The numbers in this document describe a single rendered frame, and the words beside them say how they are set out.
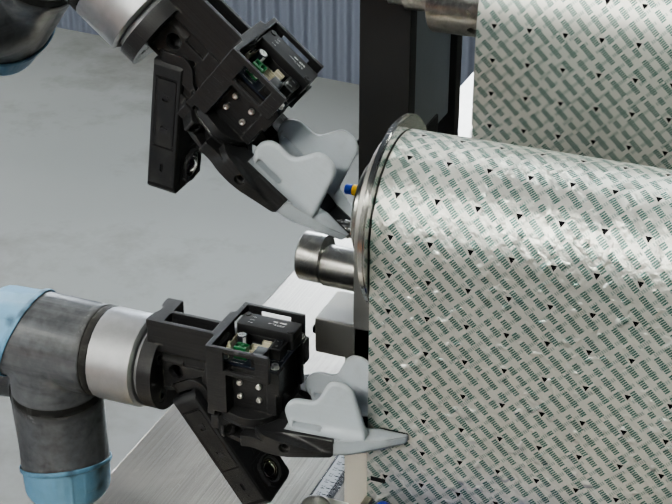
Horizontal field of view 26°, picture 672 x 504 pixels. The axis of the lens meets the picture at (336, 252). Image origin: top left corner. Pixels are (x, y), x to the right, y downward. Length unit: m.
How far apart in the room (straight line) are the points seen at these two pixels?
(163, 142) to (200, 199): 2.86
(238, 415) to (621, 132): 0.38
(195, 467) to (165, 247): 2.35
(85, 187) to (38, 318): 2.90
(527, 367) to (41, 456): 0.43
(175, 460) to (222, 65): 0.50
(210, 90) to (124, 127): 3.40
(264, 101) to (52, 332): 0.27
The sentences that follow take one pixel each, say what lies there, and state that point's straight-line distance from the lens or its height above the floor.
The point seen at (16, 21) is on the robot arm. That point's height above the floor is 1.37.
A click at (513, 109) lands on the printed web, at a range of 1.22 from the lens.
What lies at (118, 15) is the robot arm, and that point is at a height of 1.39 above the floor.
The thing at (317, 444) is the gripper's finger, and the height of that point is 1.09.
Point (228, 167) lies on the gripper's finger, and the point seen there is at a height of 1.30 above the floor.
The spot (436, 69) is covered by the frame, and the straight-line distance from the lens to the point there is 1.44.
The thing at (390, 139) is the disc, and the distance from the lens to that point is 1.03.
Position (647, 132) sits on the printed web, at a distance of 1.20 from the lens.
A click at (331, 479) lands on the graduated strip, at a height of 0.90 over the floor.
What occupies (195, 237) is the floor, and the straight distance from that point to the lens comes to 3.77.
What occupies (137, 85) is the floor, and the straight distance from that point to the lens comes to 4.76.
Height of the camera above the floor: 1.73
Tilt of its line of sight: 28 degrees down
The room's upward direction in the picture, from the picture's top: straight up
